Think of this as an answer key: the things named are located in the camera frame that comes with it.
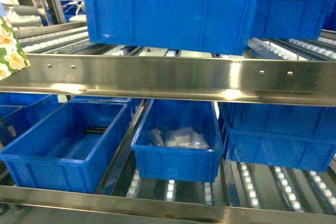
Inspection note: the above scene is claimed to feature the flower print gift bag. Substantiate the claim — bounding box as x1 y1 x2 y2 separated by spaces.
1 16 31 80

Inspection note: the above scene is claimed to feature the clear plastic bag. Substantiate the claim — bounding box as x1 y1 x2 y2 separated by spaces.
149 127 211 150

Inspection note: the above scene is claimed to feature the blue bin lower centre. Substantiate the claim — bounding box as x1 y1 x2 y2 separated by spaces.
131 99 224 183

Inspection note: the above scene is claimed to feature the large blue bin right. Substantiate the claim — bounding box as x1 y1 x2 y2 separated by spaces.
83 0 257 55

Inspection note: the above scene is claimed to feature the blue bin lower left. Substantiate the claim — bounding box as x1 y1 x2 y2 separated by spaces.
1 102 131 193

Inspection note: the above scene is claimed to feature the blue bin lower right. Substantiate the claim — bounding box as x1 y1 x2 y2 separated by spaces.
219 103 335 172

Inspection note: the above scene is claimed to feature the steel front shelf rail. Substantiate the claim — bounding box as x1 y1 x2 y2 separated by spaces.
1 54 335 106

